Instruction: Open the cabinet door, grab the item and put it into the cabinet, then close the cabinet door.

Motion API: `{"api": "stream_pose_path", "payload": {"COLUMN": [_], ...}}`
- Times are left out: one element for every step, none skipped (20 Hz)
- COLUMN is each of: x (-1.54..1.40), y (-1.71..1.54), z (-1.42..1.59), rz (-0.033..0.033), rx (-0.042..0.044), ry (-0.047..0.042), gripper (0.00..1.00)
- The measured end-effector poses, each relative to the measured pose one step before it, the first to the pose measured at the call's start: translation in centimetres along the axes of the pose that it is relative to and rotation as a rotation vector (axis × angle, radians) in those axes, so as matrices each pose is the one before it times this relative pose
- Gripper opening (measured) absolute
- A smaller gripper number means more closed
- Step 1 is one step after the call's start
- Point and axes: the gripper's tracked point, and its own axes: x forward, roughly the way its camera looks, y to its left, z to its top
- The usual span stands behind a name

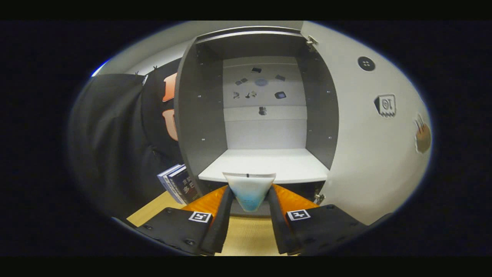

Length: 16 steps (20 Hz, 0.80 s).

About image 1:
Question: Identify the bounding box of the long ceiling light strip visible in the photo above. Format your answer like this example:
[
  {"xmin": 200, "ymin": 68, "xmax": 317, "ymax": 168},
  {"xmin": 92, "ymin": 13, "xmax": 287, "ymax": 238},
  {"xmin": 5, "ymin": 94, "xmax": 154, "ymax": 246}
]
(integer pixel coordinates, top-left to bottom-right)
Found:
[{"xmin": 91, "ymin": 60, "xmax": 110, "ymax": 77}]

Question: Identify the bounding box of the black backdrop cloth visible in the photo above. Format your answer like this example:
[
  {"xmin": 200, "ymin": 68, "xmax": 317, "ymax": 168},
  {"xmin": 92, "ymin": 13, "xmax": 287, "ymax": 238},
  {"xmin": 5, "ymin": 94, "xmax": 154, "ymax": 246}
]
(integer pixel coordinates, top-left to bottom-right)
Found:
[{"xmin": 67, "ymin": 58, "xmax": 185, "ymax": 220}]

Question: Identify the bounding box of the white and blue book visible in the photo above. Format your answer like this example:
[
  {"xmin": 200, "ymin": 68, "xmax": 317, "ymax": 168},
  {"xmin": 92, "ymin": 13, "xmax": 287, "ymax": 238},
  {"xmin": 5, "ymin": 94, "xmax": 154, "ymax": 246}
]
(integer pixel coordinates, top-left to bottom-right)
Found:
[{"xmin": 157, "ymin": 164, "xmax": 185, "ymax": 204}]

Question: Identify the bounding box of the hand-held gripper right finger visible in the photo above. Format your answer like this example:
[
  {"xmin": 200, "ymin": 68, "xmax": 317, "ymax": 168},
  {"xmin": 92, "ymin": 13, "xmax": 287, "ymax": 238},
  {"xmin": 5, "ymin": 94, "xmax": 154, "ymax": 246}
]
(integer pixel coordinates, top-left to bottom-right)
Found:
[{"xmin": 266, "ymin": 184, "xmax": 369, "ymax": 255}]

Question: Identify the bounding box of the blue and white packet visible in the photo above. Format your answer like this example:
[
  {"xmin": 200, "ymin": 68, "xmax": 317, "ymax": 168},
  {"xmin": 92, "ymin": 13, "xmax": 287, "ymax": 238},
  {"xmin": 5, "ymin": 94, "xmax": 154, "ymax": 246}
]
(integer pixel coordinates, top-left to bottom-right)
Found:
[{"xmin": 223, "ymin": 172, "xmax": 276, "ymax": 212}]

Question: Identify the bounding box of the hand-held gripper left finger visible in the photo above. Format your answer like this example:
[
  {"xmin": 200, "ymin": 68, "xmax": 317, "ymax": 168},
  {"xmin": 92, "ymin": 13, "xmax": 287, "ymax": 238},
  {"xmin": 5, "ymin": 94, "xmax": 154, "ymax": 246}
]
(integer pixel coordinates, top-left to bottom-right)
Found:
[{"xmin": 135, "ymin": 185, "xmax": 235, "ymax": 255}]

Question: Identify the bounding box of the dark grey cabinet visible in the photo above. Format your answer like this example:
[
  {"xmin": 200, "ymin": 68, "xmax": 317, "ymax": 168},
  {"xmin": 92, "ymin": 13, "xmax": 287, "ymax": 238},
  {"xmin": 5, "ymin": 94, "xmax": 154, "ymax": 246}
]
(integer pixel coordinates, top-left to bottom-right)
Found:
[{"xmin": 174, "ymin": 26, "xmax": 339, "ymax": 216}]

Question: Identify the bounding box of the dark blue book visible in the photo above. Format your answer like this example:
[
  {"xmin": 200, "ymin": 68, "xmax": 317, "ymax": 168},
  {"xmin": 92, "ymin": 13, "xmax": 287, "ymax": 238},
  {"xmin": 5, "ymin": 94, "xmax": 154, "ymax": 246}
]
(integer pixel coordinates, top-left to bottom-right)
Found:
[{"xmin": 168, "ymin": 166, "xmax": 200, "ymax": 205}]

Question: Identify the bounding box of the white cabinet shelf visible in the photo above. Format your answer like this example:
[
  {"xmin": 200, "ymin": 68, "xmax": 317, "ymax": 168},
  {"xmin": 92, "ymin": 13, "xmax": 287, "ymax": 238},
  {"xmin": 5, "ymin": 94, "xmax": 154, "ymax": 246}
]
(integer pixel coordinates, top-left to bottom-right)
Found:
[{"xmin": 198, "ymin": 149, "xmax": 330, "ymax": 184}]

